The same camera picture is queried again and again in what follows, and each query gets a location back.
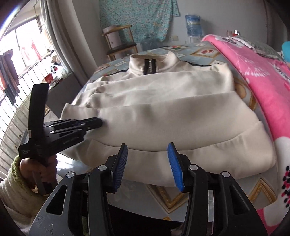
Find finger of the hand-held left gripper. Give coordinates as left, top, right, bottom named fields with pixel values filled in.
left=51, top=126, right=91, bottom=137
left=43, top=117, right=103, bottom=129

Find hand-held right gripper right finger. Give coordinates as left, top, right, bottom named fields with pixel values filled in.
left=167, top=143, right=265, bottom=236

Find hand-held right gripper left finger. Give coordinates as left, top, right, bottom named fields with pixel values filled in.
left=29, top=143, right=128, bottom=236

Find cream zip jacket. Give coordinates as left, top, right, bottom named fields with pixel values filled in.
left=59, top=50, right=276, bottom=187

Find person's left forearm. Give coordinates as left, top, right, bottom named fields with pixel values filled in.
left=0, top=155, right=49, bottom=227

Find hanging dark clothes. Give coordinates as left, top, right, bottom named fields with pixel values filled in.
left=0, top=49, right=21, bottom=106

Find hanging pink clothes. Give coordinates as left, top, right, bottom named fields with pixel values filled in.
left=20, top=38, right=42, bottom=66

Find person's left hand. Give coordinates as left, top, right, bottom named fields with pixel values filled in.
left=19, top=156, right=57, bottom=189

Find metal window railing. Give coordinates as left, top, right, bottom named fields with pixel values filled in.
left=0, top=52, right=55, bottom=180

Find grey cabinet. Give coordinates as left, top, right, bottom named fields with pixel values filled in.
left=45, top=73, right=82, bottom=118

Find person's black garment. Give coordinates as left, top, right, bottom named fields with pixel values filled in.
left=82, top=202, right=188, bottom=236

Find white and red bag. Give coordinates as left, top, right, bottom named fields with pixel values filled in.
left=50, top=65, right=66, bottom=79

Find wooden chair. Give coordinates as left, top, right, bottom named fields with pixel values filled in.
left=102, top=25, right=137, bottom=62

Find beige curtain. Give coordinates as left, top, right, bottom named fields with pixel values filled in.
left=42, top=0, right=86, bottom=87

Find empty clear water bottle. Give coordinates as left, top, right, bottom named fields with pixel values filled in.
left=140, top=37, right=159, bottom=51

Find pink floral blanket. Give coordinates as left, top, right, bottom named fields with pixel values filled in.
left=202, top=34, right=290, bottom=236

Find fruit-print tablecloth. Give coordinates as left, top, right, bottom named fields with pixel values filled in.
left=55, top=43, right=286, bottom=227

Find blue water dispenser bottle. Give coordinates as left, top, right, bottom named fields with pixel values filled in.
left=185, top=14, right=202, bottom=38

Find grey lace-trimmed cloth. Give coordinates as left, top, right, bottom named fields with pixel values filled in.
left=221, top=35, right=283, bottom=60

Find floral wall cloth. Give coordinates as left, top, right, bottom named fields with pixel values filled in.
left=100, top=0, right=178, bottom=42

